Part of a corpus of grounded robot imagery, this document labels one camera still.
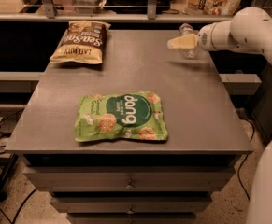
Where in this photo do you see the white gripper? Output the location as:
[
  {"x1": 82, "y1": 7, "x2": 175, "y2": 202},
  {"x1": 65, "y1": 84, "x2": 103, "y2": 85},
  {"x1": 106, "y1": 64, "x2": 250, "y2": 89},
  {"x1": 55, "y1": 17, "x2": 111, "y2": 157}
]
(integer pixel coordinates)
[{"x1": 167, "y1": 21, "x2": 226, "y2": 51}]

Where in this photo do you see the clear plastic water bottle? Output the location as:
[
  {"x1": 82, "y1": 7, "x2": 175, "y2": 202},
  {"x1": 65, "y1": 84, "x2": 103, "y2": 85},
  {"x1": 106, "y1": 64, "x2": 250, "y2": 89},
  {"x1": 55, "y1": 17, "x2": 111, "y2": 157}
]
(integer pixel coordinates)
[{"x1": 179, "y1": 23, "x2": 198, "y2": 59}]

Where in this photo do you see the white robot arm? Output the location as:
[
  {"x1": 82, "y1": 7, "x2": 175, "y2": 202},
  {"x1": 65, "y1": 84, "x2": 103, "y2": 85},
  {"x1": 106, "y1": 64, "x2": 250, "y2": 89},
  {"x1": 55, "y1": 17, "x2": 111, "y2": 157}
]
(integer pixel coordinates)
[{"x1": 167, "y1": 7, "x2": 272, "y2": 224}]

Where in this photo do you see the green dang chip bag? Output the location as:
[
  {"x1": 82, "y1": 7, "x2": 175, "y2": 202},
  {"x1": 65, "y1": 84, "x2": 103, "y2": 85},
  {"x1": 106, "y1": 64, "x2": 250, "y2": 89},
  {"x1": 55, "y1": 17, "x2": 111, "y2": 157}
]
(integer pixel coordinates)
[{"x1": 75, "y1": 91, "x2": 168, "y2": 142}]

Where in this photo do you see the brown chip bag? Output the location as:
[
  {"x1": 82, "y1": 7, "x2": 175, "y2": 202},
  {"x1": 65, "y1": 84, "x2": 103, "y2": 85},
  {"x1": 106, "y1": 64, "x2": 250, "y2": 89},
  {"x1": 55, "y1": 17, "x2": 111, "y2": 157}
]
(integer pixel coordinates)
[{"x1": 50, "y1": 21, "x2": 110, "y2": 64}]

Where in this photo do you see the top drawer knob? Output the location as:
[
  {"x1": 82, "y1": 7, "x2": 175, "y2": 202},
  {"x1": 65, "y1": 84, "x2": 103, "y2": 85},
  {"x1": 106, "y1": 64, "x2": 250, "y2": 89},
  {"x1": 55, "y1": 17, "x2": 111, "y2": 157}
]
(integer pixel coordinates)
[{"x1": 125, "y1": 179, "x2": 135, "y2": 190}]

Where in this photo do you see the drawer knob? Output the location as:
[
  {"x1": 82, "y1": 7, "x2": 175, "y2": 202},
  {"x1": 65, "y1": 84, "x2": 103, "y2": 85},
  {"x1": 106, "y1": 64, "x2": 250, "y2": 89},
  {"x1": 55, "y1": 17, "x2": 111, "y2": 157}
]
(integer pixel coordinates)
[
  {"x1": 126, "y1": 205, "x2": 135, "y2": 215},
  {"x1": 125, "y1": 179, "x2": 135, "y2": 190}
]

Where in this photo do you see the grey drawer cabinet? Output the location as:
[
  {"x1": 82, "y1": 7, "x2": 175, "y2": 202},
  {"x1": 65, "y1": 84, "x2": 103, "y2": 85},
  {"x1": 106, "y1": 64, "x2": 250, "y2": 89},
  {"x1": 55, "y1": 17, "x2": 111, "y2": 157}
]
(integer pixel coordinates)
[{"x1": 7, "y1": 30, "x2": 252, "y2": 224}]

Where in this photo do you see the metal railing frame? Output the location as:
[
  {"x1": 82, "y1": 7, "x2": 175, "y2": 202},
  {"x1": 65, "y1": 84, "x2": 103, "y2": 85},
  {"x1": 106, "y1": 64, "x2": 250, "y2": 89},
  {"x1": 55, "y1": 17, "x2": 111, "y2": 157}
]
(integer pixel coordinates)
[{"x1": 0, "y1": 0, "x2": 272, "y2": 25}]

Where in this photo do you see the black cable right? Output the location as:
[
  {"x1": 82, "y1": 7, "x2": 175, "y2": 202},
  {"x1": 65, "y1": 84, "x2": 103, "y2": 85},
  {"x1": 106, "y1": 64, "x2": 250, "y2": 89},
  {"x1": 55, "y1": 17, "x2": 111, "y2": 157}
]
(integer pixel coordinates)
[{"x1": 236, "y1": 117, "x2": 256, "y2": 202}]

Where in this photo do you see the black cables left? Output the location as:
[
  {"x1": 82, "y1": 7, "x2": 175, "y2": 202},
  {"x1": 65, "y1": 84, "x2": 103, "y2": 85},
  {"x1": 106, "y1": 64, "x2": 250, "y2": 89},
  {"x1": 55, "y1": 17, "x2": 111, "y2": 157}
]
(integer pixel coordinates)
[{"x1": 0, "y1": 109, "x2": 38, "y2": 224}]

